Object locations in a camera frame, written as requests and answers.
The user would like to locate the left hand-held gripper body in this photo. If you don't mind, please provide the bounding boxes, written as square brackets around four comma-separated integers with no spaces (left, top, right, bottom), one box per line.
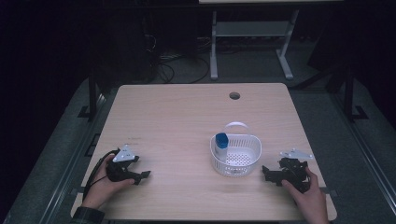
[106,144,140,185]

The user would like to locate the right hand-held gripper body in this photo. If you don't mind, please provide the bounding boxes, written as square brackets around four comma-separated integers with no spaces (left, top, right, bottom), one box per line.
[277,147,314,194]

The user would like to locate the white perforated plastic basket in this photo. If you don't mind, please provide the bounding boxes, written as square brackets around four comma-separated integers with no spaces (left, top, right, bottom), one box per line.
[209,121,263,178]

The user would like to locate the white bottle with blue cap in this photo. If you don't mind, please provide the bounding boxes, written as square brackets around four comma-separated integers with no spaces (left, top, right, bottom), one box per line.
[214,132,230,163]

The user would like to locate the person's left hand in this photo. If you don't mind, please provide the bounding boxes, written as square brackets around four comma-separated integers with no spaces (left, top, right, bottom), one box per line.
[80,154,136,210]

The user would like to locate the person's right hand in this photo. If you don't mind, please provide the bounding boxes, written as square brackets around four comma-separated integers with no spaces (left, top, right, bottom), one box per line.
[281,167,331,224]

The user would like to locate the person's dark left sleeve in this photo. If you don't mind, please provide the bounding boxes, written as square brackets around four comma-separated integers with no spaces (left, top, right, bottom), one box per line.
[69,206,106,224]

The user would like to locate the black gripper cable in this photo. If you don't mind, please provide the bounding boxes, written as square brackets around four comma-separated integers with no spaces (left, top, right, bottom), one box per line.
[82,148,121,200]

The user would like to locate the metal frame rail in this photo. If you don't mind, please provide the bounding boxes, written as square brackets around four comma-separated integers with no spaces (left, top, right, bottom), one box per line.
[38,92,108,224]
[329,92,396,207]

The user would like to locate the black metal post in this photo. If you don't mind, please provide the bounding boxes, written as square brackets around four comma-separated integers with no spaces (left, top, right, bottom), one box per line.
[343,65,370,123]
[78,70,99,121]

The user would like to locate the black floor cables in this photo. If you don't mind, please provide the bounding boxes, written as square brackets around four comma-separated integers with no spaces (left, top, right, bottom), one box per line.
[156,53,211,85]

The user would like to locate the white metal desk frame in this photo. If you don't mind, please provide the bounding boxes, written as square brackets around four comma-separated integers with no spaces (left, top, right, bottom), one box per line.
[198,0,344,81]

